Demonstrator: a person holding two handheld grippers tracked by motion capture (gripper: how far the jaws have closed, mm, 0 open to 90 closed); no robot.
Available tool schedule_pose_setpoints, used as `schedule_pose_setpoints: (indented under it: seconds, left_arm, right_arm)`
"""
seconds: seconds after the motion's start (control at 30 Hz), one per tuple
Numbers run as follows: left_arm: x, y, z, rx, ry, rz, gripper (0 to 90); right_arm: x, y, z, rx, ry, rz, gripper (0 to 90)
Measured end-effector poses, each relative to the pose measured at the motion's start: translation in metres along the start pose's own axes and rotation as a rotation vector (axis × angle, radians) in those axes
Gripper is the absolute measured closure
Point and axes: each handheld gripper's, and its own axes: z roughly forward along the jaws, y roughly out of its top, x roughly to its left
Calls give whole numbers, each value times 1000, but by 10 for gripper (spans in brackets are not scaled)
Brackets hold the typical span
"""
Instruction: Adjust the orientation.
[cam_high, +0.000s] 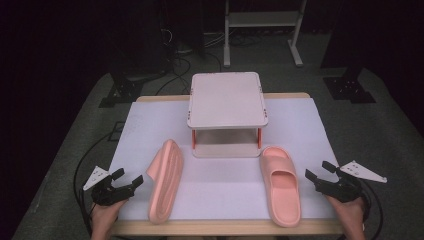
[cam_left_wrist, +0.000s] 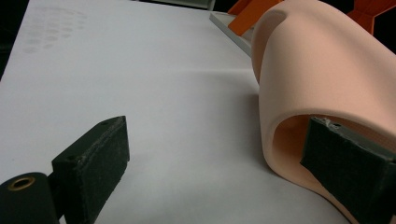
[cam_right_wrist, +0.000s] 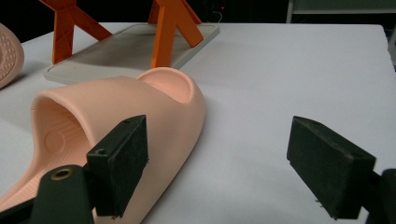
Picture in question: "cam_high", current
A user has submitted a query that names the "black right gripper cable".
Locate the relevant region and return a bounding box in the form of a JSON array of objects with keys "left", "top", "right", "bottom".
[{"left": 360, "top": 179, "right": 384, "bottom": 240}]

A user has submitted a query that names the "pink slipper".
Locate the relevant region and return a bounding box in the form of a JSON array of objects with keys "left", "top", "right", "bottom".
[
  {"left": 259, "top": 145, "right": 302, "bottom": 229},
  {"left": 146, "top": 139, "right": 185, "bottom": 225}
]

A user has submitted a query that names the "white metal desk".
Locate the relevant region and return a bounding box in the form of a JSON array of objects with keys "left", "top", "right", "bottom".
[{"left": 223, "top": 0, "right": 308, "bottom": 69}]

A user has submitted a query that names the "person's right hand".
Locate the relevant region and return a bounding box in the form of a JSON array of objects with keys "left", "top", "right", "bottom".
[{"left": 324, "top": 194, "right": 368, "bottom": 240}]

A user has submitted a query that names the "black stand with legs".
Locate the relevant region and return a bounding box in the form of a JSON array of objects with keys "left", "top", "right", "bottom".
[{"left": 98, "top": 59, "right": 146, "bottom": 109}]

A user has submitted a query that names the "wooden table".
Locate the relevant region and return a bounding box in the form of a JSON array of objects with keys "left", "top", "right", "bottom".
[{"left": 111, "top": 92, "right": 344, "bottom": 237}]

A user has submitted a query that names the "black stand flat base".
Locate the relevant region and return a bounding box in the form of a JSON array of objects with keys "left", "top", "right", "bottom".
[{"left": 322, "top": 64, "right": 377, "bottom": 105}]

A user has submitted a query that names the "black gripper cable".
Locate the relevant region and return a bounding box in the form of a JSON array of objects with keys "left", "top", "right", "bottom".
[
  {"left": 360, "top": 179, "right": 384, "bottom": 240},
  {"left": 73, "top": 132, "right": 116, "bottom": 238}
]

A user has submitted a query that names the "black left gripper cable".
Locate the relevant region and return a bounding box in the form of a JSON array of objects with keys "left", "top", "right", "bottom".
[{"left": 73, "top": 132, "right": 116, "bottom": 238}]

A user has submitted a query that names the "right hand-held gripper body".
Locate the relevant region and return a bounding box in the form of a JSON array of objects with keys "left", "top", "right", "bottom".
[{"left": 314, "top": 160, "right": 388, "bottom": 204}]

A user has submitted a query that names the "white table mat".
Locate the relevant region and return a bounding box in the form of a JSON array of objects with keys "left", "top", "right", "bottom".
[{"left": 109, "top": 98, "right": 341, "bottom": 222}]

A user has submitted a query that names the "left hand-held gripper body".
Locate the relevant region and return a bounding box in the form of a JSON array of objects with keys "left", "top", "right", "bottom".
[{"left": 82, "top": 165, "right": 136, "bottom": 207}]

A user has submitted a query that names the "person's left hand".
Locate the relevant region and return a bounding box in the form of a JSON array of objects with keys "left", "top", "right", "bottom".
[{"left": 90, "top": 199, "right": 129, "bottom": 240}]

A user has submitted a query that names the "tangle of floor cables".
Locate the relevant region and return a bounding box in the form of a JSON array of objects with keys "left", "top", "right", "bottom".
[{"left": 154, "top": 28, "right": 264, "bottom": 97}]

